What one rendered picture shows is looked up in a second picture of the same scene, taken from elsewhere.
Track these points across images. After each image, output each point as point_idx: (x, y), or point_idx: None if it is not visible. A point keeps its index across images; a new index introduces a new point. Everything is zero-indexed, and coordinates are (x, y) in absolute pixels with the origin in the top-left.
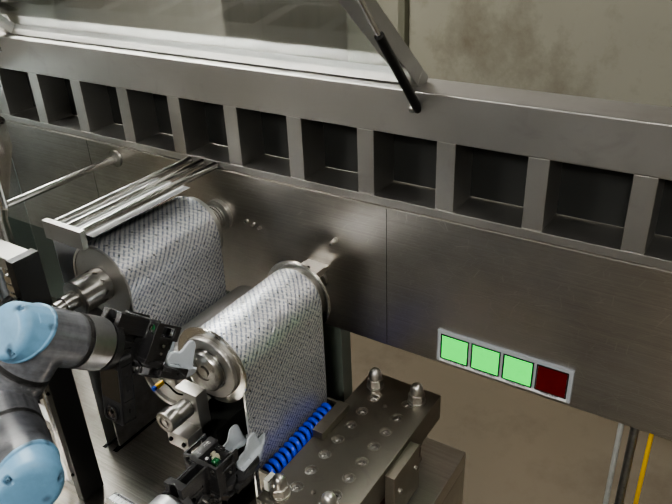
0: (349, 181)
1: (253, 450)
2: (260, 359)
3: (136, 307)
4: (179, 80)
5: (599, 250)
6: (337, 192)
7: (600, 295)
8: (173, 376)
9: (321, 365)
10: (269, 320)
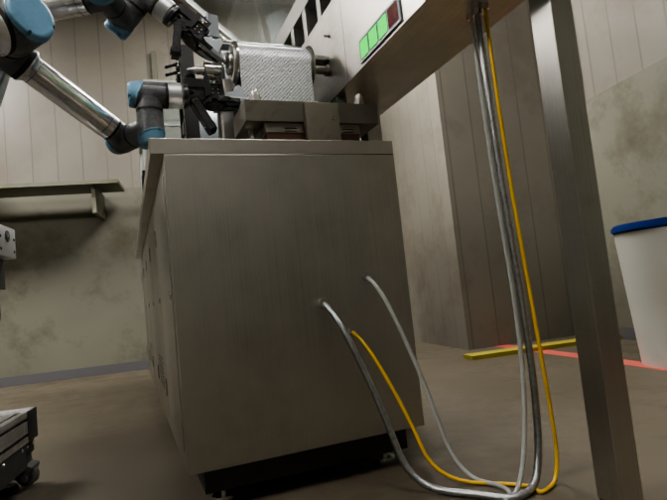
0: None
1: (238, 96)
2: (254, 56)
3: (225, 71)
4: (292, 17)
5: None
6: (328, 8)
7: None
8: (200, 38)
9: (310, 98)
10: (268, 47)
